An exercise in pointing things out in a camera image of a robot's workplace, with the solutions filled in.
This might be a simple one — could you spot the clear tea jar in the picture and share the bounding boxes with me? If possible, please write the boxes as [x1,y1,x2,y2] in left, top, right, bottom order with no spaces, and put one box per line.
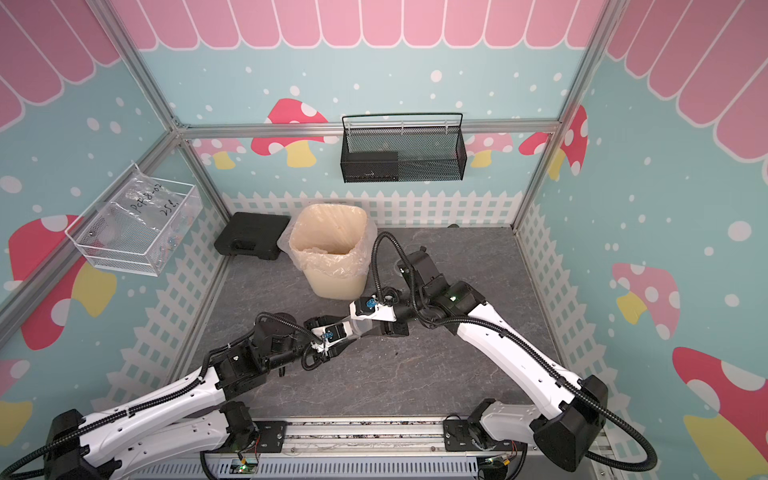
[344,319,376,340]

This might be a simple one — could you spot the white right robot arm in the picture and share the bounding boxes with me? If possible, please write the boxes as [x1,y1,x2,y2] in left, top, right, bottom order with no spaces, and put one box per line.
[351,249,608,472]

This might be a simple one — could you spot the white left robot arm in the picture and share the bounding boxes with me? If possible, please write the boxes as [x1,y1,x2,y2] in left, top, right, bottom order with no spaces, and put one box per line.
[42,313,373,479]

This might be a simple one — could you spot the cream plastic trash bin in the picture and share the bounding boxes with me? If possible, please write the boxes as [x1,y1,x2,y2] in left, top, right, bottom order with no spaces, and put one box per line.
[287,204,376,301]

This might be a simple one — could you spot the clear plastic bin liner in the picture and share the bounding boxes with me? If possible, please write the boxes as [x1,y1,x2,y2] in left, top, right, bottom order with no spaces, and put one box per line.
[277,203,378,278]

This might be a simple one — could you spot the black plastic tool case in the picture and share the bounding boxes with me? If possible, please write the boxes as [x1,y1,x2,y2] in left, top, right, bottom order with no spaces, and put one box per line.
[214,212,291,260]

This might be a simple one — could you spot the black box in basket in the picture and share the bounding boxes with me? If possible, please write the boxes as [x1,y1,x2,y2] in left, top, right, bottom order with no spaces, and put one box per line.
[340,151,399,183]

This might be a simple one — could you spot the clear plastic bag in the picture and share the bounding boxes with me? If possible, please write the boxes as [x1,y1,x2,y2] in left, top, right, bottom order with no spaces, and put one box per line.
[89,169,204,265]

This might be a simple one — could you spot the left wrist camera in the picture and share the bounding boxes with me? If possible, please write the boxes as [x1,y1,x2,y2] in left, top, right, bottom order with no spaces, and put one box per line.
[311,328,349,348]

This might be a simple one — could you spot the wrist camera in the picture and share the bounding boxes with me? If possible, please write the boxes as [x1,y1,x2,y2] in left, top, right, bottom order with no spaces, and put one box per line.
[350,296,397,322]
[311,328,349,348]

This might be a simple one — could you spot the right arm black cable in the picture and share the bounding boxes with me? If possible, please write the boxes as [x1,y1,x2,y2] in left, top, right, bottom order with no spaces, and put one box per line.
[370,231,659,473]

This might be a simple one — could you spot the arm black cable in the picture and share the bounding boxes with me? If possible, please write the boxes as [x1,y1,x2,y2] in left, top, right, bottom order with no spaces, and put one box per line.
[0,311,331,480]
[370,231,659,473]

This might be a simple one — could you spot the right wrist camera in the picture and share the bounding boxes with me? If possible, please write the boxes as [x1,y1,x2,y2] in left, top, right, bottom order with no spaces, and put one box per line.
[350,296,397,322]

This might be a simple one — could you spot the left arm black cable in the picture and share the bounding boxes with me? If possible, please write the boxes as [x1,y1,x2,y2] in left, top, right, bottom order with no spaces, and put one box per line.
[0,311,331,480]

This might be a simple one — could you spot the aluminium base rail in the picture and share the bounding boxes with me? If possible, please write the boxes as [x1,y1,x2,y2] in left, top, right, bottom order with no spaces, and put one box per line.
[113,415,619,480]

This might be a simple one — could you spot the black wire mesh basket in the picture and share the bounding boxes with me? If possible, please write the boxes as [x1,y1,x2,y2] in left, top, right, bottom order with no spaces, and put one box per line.
[341,112,468,182]

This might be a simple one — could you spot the white wire wall basket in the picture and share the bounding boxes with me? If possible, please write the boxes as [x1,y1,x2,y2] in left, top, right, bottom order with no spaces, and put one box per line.
[64,163,204,278]

